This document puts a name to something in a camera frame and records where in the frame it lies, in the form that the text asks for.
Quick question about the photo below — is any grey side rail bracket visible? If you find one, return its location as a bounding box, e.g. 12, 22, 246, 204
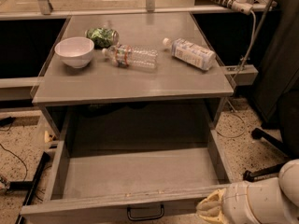
221, 64, 258, 87

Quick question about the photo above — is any black floor cable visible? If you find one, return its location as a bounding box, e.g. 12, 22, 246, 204
0, 142, 29, 182

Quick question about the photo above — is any black floor stand bar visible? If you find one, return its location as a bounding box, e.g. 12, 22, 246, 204
0, 152, 50, 224

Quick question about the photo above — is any white ceramic bowl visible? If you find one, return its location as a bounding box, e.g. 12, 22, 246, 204
54, 36, 94, 68

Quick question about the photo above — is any green chip bag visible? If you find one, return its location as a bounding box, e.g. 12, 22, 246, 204
85, 27, 119, 49

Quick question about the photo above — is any black office chair base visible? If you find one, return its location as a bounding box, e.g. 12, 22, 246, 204
242, 91, 299, 182

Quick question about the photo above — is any white labelled plastic bottle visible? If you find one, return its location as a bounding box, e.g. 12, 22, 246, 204
163, 38, 216, 71

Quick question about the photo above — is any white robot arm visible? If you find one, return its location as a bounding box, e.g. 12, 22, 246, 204
196, 160, 299, 224

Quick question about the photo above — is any clear plastic water bottle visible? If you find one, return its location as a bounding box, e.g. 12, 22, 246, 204
102, 44, 158, 70

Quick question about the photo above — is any white cable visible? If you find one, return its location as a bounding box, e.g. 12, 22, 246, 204
232, 9, 257, 79

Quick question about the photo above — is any grey top drawer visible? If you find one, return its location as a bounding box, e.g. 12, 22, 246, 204
21, 108, 233, 224

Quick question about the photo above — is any grey drawer cabinet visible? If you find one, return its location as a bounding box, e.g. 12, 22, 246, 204
34, 12, 233, 156

